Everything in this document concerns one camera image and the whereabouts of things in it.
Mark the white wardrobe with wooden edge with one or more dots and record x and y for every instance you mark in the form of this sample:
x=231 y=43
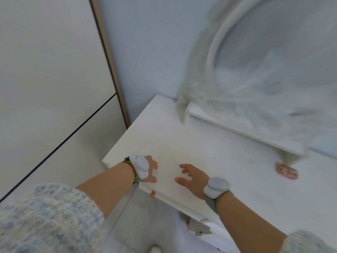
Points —
x=52 y=76

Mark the person's right forearm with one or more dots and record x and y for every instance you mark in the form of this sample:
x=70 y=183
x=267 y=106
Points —
x=244 y=226

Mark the clear plastic wrap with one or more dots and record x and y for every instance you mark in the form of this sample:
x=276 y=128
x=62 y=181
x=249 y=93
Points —
x=200 y=84

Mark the white wrist tracker with band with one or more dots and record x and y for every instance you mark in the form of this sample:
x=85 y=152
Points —
x=139 y=165
x=217 y=187

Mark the white angular bracket piece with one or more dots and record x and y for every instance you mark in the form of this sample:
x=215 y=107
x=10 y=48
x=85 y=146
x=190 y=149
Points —
x=198 y=227

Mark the fuzzy blue white sweater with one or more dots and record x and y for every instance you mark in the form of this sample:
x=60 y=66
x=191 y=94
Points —
x=39 y=221

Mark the round mirror with white frame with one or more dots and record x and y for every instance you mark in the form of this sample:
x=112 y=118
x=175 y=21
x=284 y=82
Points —
x=263 y=44

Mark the cream round knob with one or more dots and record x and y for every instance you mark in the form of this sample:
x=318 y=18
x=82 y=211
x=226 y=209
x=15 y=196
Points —
x=155 y=249

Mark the wooden drawer knob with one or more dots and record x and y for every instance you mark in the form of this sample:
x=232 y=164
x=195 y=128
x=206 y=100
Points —
x=153 y=193

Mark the person's left forearm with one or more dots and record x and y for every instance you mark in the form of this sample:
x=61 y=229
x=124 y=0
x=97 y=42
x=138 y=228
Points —
x=105 y=189

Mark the person's right thumb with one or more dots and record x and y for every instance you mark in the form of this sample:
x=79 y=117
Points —
x=181 y=180

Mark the white desktop shelf riser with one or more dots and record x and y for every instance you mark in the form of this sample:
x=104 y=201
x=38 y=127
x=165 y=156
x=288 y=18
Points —
x=237 y=129

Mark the small pink object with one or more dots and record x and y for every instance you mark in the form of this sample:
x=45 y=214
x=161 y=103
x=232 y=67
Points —
x=287 y=171

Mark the white dresser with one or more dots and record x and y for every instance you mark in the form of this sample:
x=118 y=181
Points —
x=210 y=155

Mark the person's right hand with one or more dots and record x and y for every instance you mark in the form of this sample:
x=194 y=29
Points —
x=196 y=179

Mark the person's left thumb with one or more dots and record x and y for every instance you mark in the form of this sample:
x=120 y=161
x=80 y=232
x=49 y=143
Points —
x=152 y=179

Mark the person's left hand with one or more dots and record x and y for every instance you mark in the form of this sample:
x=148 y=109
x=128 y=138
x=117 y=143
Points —
x=152 y=165

